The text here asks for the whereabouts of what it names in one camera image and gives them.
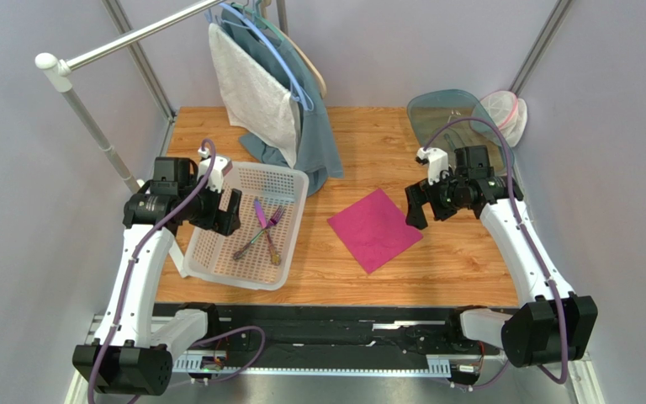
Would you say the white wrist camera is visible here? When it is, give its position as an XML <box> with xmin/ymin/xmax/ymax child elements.
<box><xmin>198</xmin><ymin>146</ymin><xmax>233</xmax><ymax>194</ymax></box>
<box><xmin>416</xmin><ymin>147</ymin><xmax>449</xmax><ymax>185</ymax></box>

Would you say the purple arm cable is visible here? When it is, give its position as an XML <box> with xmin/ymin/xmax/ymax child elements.
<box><xmin>86</xmin><ymin>138</ymin><xmax>267</xmax><ymax>404</ymax></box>
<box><xmin>421</xmin><ymin>116</ymin><xmax>570</xmax><ymax>391</ymax></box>

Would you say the white mesh laundry bag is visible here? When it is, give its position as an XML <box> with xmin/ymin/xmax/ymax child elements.
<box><xmin>472</xmin><ymin>90</ymin><xmax>528</xmax><ymax>147</ymax></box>

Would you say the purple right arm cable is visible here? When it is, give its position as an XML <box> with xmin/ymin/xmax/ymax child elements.
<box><xmin>421</xmin><ymin>116</ymin><xmax>570</xmax><ymax>391</ymax></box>

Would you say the iridescent table knife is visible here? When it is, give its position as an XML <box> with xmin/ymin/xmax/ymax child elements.
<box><xmin>254</xmin><ymin>199</ymin><xmax>284</xmax><ymax>266</ymax></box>

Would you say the blue-grey shirt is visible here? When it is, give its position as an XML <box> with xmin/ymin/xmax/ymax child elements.
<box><xmin>217</xmin><ymin>9</ymin><xmax>344</xmax><ymax>195</ymax></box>

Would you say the iridescent fork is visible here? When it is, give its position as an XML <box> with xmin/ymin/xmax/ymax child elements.
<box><xmin>233</xmin><ymin>205</ymin><xmax>285</xmax><ymax>260</ymax></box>

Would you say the white towel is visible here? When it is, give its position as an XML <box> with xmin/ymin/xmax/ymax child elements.
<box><xmin>209</xmin><ymin>24</ymin><xmax>301</xmax><ymax>168</ymax></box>

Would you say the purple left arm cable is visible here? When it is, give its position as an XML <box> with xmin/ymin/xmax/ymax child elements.
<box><xmin>86</xmin><ymin>138</ymin><xmax>267</xmax><ymax>404</ymax></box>

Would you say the wooden clothes hanger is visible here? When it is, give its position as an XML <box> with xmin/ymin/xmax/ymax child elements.
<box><xmin>275</xmin><ymin>1</ymin><xmax>328</xmax><ymax>98</ymax></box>

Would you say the transparent teal plastic lid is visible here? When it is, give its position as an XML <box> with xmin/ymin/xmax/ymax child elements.
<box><xmin>406</xmin><ymin>89</ymin><xmax>506</xmax><ymax>175</ymax></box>

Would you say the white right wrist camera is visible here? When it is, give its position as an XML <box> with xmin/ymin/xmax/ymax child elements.
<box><xmin>416</xmin><ymin>147</ymin><xmax>449</xmax><ymax>185</ymax></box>

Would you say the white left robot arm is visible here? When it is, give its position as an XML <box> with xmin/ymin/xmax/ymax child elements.
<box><xmin>72</xmin><ymin>151</ymin><xmax>241</xmax><ymax>403</ymax></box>

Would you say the green clothes hanger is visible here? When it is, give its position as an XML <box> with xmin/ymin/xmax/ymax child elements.
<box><xmin>232</xmin><ymin>1</ymin><xmax>289</xmax><ymax>41</ymax></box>

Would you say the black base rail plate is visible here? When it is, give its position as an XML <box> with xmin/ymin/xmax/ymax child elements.
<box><xmin>149</xmin><ymin>302</ymin><xmax>503</xmax><ymax>372</ymax></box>

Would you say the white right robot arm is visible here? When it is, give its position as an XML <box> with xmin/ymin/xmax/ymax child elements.
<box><xmin>405</xmin><ymin>146</ymin><xmax>598</xmax><ymax>367</ymax></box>

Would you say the magenta paper napkin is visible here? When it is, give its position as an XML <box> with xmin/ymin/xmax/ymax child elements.
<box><xmin>327</xmin><ymin>189</ymin><xmax>423</xmax><ymax>274</ymax></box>

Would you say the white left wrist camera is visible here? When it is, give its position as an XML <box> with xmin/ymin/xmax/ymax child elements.
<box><xmin>198</xmin><ymin>146</ymin><xmax>233</xmax><ymax>194</ymax></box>

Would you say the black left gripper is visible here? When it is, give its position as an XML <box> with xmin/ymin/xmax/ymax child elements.
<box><xmin>179</xmin><ymin>174</ymin><xmax>241</xmax><ymax>236</ymax></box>

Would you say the white clothes rack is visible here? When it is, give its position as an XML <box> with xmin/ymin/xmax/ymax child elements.
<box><xmin>36</xmin><ymin>1</ymin><xmax>220</xmax><ymax>279</ymax></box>

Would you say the blue clothes hanger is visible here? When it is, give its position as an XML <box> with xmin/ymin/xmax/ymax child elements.
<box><xmin>216</xmin><ymin>3</ymin><xmax>314</xmax><ymax>111</ymax></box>

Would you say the white plastic basket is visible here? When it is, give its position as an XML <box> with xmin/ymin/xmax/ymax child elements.
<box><xmin>179</xmin><ymin>162</ymin><xmax>309</xmax><ymax>290</ymax></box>

